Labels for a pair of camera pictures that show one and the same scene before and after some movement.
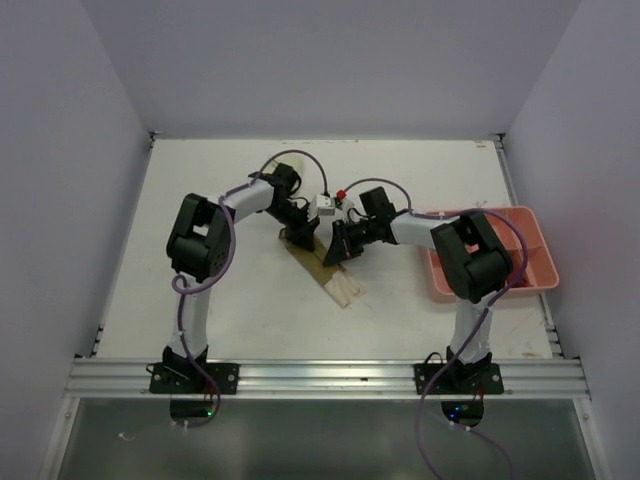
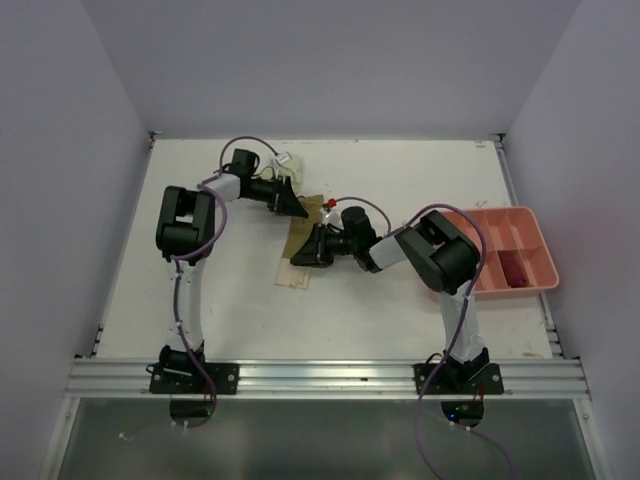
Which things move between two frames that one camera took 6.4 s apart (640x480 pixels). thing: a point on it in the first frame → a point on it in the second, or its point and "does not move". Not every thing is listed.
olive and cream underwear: x=339 y=283 → x=291 y=274
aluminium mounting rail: x=131 y=377 does not move
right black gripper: x=341 y=247 → x=315 y=251
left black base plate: x=184 y=377 does not move
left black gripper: x=302 y=235 → x=283 y=199
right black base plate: x=459 y=379 does not move
